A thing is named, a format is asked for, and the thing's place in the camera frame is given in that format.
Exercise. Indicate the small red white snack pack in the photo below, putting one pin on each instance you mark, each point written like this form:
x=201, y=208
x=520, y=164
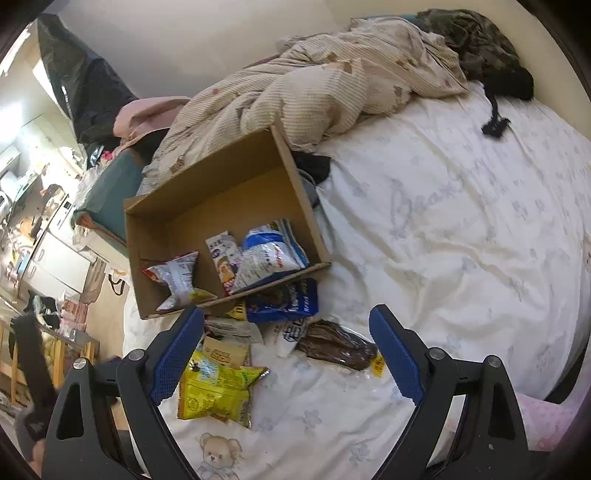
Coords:
x=226, y=257

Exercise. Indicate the red white snack bar wrapper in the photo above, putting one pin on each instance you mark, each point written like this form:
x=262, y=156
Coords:
x=238, y=332

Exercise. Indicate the tan peanut snack bag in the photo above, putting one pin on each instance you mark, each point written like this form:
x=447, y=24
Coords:
x=226, y=353

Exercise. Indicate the wooden stool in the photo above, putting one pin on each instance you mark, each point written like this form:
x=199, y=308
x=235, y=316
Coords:
x=59, y=353

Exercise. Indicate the white black snack wrapper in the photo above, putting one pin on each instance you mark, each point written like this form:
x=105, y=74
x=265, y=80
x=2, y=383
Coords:
x=287, y=334

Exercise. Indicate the brown chocolate snack pack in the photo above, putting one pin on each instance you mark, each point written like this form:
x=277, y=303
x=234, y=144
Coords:
x=330, y=342

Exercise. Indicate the silver red chip bag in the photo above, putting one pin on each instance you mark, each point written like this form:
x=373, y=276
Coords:
x=177, y=275

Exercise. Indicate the white bear print bedsheet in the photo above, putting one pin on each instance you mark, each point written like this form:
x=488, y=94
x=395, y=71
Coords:
x=481, y=246

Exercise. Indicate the white blue snack bag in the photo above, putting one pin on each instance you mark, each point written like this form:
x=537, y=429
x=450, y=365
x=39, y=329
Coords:
x=269, y=252

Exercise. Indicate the camouflage jacket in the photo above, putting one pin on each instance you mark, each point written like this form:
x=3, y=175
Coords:
x=486, y=55

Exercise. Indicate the checkered bear print duvet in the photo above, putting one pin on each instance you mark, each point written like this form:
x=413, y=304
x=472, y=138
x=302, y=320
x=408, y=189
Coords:
x=318, y=88

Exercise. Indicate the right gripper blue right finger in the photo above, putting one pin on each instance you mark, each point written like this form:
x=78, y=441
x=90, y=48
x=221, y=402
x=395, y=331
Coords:
x=403, y=351

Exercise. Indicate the pink patterned pillow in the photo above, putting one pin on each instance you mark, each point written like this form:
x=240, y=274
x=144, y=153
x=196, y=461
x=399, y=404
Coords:
x=546, y=423

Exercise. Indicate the pink cloth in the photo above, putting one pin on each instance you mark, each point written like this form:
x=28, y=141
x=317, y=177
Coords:
x=142, y=117

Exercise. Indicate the black plastic bag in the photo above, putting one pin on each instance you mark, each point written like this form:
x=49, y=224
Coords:
x=87, y=89

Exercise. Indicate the brown cardboard box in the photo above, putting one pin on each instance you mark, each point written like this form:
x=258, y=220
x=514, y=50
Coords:
x=245, y=184

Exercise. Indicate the dark blue snack bag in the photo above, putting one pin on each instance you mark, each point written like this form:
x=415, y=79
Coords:
x=288, y=302

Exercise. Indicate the yellow crisp snack bag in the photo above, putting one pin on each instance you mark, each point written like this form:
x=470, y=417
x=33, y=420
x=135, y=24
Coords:
x=208, y=388

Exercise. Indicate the red white shopping bag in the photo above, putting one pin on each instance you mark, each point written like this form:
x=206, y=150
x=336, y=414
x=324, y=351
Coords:
x=118, y=280

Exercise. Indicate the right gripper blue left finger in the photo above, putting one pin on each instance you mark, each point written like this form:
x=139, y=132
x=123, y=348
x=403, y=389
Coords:
x=170, y=352

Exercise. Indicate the black garment beside box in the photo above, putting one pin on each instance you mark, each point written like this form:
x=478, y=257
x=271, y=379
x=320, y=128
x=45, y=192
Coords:
x=313, y=170

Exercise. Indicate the white kitchen cabinet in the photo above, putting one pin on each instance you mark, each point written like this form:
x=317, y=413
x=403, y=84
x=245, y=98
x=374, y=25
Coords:
x=54, y=268

